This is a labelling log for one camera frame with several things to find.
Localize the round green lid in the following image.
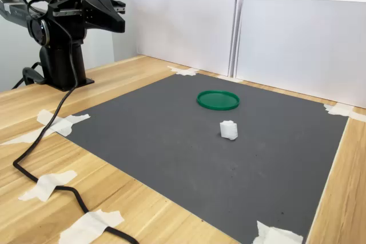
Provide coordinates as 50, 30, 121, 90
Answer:
196, 90, 240, 111

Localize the dark grey mat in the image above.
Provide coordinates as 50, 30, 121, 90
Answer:
64, 72, 350, 244

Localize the white tape piece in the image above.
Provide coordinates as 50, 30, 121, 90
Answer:
37, 109, 73, 138
0, 114, 91, 146
167, 65, 201, 77
323, 102, 366, 122
58, 209, 125, 244
18, 169, 78, 202
251, 220, 304, 244

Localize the small white plastic terminal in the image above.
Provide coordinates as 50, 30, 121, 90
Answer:
219, 119, 238, 141

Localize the black base power cable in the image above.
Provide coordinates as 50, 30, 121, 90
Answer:
11, 61, 47, 90

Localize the long black camera cable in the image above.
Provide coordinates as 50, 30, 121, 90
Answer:
12, 0, 140, 244

